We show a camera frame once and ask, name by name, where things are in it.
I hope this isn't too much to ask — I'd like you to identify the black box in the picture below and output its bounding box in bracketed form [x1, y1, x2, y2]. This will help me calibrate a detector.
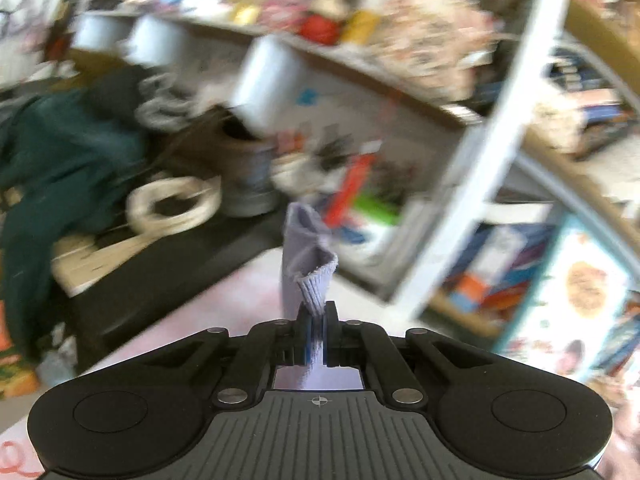
[65, 210, 286, 356]

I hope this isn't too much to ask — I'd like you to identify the teal-edged children's picture book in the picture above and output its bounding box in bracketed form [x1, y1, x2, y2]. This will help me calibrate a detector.
[492, 212, 640, 386]

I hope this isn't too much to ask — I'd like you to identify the grey round container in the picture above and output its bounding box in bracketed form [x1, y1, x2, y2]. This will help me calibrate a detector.
[220, 120, 278, 216]

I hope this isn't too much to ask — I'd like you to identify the white jar with green lid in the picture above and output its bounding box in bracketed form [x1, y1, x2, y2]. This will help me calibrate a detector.
[345, 195, 406, 256]

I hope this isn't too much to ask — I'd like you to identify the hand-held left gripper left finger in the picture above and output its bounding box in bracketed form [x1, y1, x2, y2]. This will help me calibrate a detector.
[132, 305, 316, 408]

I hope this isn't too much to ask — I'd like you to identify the white wooden bookshelf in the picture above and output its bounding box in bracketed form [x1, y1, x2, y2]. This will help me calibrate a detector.
[65, 0, 640, 361]

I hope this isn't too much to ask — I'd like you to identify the red-orange tassel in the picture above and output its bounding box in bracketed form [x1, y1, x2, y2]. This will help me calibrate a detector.
[322, 152, 376, 228]

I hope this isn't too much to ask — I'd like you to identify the dark green cloth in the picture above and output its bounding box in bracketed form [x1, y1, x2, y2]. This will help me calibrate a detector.
[0, 95, 151, 361]

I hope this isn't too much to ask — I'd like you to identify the white and orange carton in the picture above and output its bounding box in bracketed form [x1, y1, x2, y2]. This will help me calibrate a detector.
[445, 225, 526, 311]

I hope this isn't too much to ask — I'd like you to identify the pink checked table mat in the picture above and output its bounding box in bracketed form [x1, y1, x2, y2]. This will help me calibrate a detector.
[0, 245, 301, 480]

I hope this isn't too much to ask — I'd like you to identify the grey hanging drawer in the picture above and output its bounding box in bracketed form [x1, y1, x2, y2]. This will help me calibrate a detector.
[127, 15, 188, 68]
[232, 37, 311, 136]
[75, 12, 126, 53]

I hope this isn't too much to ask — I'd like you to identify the purple and pink sweater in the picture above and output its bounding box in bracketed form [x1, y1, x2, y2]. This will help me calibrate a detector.
[277, 202, 368, 391]

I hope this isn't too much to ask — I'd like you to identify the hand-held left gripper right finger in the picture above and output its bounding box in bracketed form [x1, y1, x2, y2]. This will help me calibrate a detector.
[322, 301, 498, 406]

